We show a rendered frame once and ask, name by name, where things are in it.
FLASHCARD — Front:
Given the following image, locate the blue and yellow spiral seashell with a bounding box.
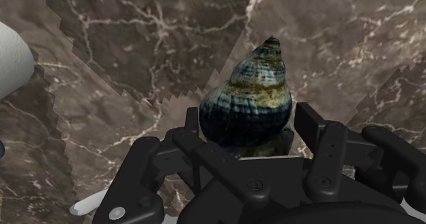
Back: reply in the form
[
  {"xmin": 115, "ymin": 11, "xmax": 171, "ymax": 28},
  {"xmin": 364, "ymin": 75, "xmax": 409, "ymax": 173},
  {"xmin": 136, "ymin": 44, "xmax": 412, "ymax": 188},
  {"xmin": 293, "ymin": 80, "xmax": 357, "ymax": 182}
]
[{"xmin": 198, "ymin": 36, "xmax": 296, "ymax": 158}]

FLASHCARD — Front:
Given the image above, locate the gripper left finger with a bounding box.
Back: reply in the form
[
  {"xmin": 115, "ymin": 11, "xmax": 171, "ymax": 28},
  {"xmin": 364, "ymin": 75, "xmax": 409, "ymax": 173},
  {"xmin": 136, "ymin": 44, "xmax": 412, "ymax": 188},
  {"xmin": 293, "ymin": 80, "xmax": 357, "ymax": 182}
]
[{"xmin": 92, "ymin": 107, "xmax": 271, "ymax": 224}]

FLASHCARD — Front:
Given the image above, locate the white rounded stick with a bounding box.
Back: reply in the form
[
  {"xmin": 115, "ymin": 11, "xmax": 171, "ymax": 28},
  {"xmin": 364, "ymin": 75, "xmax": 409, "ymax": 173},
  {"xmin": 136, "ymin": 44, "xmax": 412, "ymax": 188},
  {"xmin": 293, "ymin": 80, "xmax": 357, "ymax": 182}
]
[{"xmin": 69, "ymin": 188, "xmax": 111, "ymax": 216}]

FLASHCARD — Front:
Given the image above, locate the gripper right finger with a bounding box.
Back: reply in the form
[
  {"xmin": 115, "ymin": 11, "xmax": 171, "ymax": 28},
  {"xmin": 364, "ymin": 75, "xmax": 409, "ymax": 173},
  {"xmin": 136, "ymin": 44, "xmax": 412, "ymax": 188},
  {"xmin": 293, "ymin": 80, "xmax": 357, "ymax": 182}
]
[{"xmin": 294, "ymin": 102, "xmax": 426, "ymax": 216}]

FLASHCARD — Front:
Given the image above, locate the white paper roll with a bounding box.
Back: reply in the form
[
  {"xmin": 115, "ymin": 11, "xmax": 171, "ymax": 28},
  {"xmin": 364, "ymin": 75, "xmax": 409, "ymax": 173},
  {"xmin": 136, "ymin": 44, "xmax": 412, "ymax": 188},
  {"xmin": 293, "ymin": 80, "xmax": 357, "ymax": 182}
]
[{"xmin": 0, "ymin": 20, "xmax": 36, "ymax": 101}]

